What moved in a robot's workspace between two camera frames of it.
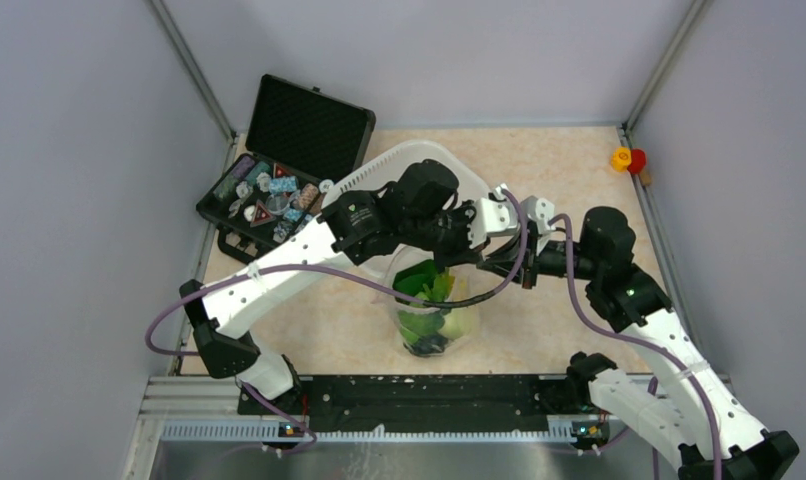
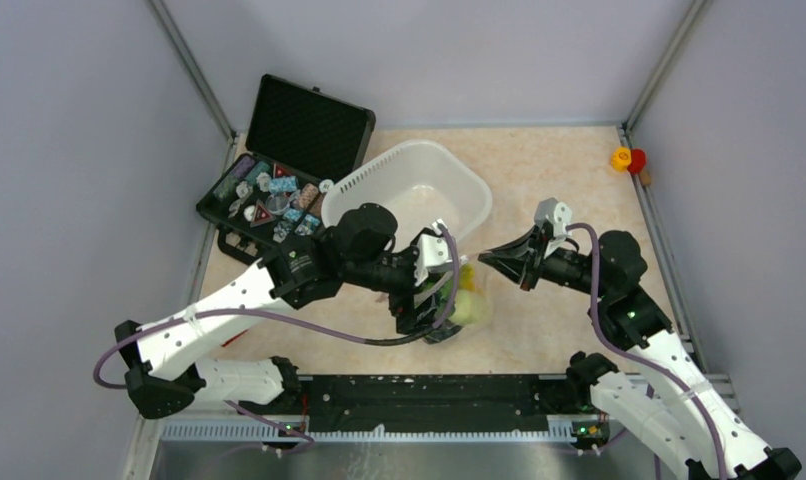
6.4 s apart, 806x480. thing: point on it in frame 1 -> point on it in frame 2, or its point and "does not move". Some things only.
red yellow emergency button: [623, 159] does not move
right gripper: [504, 260] does not move
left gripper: [463, 251] -> [409, 319]
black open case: [304, 144] does not move
